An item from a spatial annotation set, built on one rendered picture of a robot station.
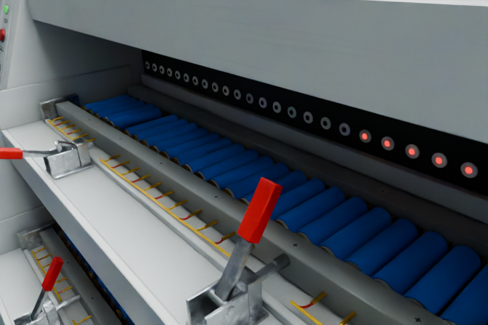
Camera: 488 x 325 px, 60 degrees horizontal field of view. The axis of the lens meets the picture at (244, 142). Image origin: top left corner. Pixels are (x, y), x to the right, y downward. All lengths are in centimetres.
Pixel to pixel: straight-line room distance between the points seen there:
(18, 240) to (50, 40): 28
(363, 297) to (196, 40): 18
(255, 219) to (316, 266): 5
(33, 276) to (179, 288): 37
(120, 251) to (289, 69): 19
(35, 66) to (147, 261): 38
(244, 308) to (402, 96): 15
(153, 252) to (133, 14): 18
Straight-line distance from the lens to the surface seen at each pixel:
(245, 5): 23
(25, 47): 62
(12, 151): 44
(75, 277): 57
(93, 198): 40
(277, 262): 27
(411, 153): 33
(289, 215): 31
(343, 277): 26
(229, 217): 31
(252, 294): 25
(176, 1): 28
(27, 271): 65
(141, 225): 35
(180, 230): 33
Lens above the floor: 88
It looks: 10 degrees down
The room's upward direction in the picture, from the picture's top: 14 degrees clockwise
